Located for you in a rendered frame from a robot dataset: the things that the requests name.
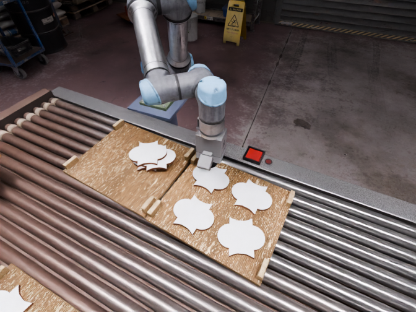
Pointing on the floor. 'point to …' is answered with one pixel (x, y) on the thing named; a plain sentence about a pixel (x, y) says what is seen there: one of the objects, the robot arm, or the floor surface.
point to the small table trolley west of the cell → (24, 54)
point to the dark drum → (49, 18)
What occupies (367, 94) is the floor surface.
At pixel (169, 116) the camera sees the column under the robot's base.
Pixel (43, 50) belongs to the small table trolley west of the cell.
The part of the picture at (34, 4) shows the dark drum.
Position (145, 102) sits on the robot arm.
